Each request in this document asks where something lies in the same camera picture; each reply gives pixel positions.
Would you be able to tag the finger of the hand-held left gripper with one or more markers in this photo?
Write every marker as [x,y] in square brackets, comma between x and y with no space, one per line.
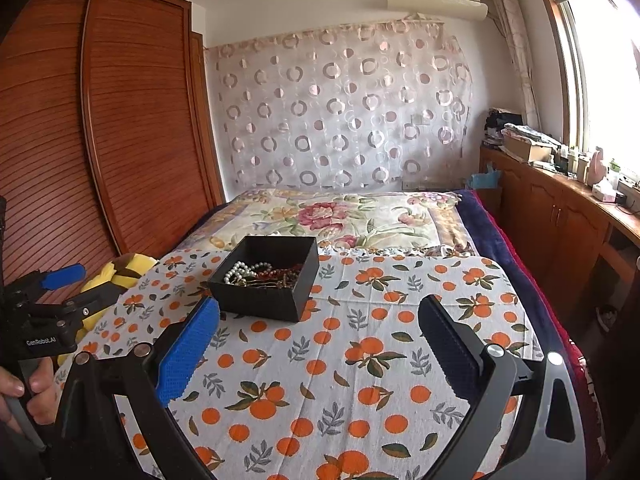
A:
[65,276]
[95,302]

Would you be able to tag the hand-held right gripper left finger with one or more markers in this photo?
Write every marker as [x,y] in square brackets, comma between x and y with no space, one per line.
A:
[185,355]

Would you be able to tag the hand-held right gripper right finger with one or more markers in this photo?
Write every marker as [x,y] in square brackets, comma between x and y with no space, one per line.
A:
[450,355]

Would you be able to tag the black square box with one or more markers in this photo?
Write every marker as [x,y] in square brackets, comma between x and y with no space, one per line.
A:
[260,305]

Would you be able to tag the person's left hand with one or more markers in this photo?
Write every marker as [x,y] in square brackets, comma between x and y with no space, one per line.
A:
[45,395]

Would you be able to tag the yellow plush toy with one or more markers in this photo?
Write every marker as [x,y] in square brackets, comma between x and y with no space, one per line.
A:
[142,264]

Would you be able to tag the orange print cloth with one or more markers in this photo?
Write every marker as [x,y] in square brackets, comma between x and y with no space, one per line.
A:
[325,385]

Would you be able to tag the wooden wardrobe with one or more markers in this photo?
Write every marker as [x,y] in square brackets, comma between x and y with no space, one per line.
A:
[125,135]

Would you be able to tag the wooden cabinet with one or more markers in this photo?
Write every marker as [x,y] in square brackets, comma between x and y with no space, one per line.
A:
[550,210]

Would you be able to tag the floral blanket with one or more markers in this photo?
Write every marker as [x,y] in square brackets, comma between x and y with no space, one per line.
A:
[340,215]

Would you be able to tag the blue tissue box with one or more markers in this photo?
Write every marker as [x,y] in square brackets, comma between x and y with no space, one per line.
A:
[485,180]

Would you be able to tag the pile of clothes and boxes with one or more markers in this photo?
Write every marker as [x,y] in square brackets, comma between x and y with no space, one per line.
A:
[525,137]

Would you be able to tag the row of small bottles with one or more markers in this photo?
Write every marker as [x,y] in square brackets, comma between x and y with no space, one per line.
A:
[572,160]

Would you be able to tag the white ceramic figurine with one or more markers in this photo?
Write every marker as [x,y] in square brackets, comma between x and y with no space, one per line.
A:
[596,165]

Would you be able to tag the circle pattern sheer curtain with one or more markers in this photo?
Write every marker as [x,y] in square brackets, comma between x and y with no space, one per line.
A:
[340,125]

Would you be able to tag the bundled window curtain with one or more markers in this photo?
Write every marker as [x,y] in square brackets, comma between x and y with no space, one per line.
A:
[517,50]

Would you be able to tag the window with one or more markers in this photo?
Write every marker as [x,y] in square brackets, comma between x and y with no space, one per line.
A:
[600,60]

